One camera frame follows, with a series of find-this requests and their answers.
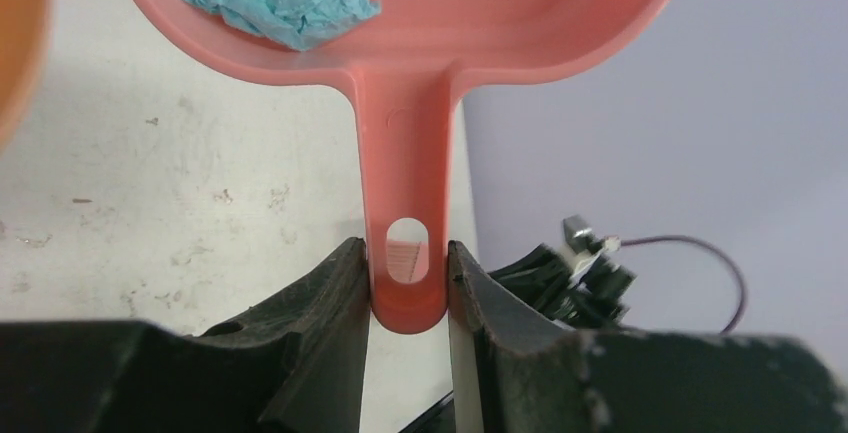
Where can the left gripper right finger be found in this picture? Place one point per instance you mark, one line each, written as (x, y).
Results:
(512, 369)

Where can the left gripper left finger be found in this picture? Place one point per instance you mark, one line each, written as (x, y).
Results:
(309, 340)

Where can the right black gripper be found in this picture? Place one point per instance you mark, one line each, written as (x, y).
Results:
(544, 281)

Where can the pink hand brush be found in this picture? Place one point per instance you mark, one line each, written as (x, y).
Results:
(407, 262)

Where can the pink plastic dustpan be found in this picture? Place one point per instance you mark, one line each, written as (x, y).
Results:
(404, 72)

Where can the orange plastic bucket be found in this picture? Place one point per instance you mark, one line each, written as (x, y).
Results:
(25, 26)

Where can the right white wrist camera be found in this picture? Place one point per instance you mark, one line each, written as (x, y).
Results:
(582, 248)

